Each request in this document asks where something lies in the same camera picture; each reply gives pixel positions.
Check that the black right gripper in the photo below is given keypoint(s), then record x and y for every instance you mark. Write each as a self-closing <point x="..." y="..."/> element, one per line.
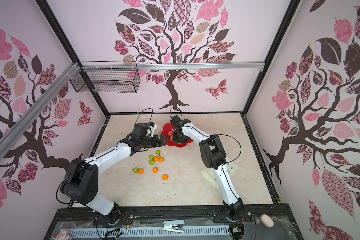
<point x="174" y="136"/>

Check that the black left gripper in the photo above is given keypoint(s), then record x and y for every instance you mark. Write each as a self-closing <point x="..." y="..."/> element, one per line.
<point x="156" y="143"/>

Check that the red flower fruit bowl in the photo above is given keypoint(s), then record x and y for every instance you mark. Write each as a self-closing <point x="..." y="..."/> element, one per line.
<point x="168" y="130"/>

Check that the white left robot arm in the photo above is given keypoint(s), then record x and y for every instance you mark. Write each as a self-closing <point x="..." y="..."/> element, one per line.
<point x="81" y="182"/>

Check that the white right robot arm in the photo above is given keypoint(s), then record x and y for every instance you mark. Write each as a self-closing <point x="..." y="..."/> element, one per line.
<point x="213" y="156"/>

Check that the orange fake fruit cluster top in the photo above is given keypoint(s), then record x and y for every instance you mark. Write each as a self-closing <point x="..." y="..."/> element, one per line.
<point x="158" y="159"/>

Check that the green fake apple cluster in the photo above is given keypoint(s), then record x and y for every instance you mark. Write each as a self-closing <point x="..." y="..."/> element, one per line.
<point x="152" y="160"/>

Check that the green white food pouch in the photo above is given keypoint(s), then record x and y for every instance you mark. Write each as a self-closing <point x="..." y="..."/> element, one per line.
<point x="210" y="177"/>

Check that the black base platform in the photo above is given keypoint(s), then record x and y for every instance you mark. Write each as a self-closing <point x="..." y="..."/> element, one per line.
<point x="247" y="227"/>

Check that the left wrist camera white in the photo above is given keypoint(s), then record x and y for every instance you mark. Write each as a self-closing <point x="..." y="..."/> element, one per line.
<point x="152" y="127"/>

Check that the black wire basket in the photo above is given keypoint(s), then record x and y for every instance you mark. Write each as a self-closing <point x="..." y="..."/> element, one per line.
<point x="107" y="77"/>

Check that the aluminium rail bar back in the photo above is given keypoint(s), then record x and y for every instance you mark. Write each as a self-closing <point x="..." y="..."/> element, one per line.
<point x="186" y="66"/>

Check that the aluminium rail bar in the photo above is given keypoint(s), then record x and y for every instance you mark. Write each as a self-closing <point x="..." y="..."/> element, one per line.
<point x="20" y="127"/>
<point x="186" y="66"/>

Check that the white slotted cable duct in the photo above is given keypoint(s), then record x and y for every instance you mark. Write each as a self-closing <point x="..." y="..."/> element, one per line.
<point x="146" y="233"/>

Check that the aluminium rail bar left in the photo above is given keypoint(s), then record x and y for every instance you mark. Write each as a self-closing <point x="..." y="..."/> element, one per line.
<point x="20" y="127"/>

